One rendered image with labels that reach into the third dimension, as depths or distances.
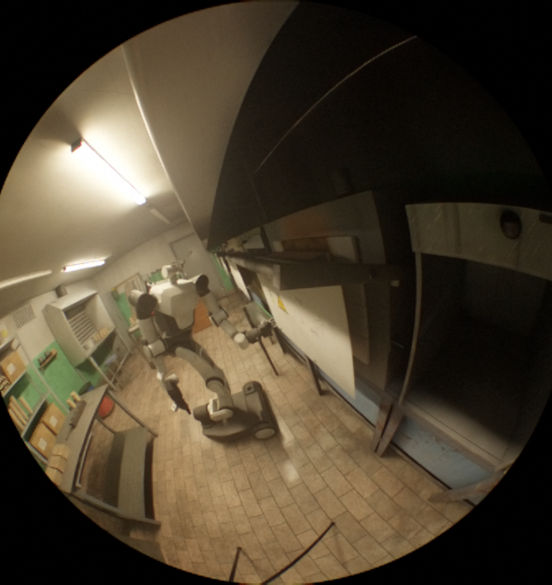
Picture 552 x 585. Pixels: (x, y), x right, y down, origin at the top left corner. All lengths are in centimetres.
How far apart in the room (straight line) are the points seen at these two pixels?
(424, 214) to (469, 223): 7
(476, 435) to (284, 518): 120
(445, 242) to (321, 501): 145
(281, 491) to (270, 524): 30
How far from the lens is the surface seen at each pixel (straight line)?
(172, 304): 100
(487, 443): 73
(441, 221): 30
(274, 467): 157
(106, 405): 378
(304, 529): 150
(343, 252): 45
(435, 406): 70
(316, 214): 51
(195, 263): 529
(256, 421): 153
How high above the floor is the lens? 145
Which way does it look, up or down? 20 degrees down
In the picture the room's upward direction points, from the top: 20 degrees counter-clockwise
